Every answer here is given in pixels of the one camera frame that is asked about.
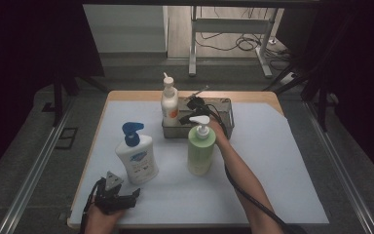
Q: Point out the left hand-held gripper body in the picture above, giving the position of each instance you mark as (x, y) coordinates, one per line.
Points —
(105, 198)

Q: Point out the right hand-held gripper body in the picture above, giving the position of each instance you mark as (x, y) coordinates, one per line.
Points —
(204, 109)

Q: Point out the metal mesh basket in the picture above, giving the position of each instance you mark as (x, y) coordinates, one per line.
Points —
(220, 110)

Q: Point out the cream pump bottle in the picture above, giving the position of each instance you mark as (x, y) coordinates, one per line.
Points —
(169, 104)

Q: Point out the white bottle with blue pump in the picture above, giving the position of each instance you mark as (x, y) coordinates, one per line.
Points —
(138, 159)

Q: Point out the green bottle with white pump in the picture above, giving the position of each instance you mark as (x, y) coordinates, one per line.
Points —
(201, 152)

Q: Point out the person's left hand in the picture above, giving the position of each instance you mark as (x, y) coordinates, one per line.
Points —
(102, 222)

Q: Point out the person's right hand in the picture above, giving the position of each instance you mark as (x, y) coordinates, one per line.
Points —
(220, 135)

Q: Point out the pale blue table mat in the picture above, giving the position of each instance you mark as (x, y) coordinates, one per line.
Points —
(175, 201)

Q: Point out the white power strip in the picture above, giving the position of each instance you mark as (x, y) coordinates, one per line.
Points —
(288, 78)

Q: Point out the black metal stand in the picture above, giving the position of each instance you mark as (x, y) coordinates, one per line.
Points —
(57, 97)
(322, 104)

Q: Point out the dark curtain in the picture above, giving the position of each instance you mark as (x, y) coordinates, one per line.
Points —
(363, 81)
(29, 65)

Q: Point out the black floor bracket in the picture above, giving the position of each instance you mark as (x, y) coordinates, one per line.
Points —
(66, 138)

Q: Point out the aluminium floor rail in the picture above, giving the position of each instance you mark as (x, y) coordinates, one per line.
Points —
(35, 169)
(341, 169)

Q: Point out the white metal desk frame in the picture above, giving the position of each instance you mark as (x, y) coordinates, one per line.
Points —
(229, 25)

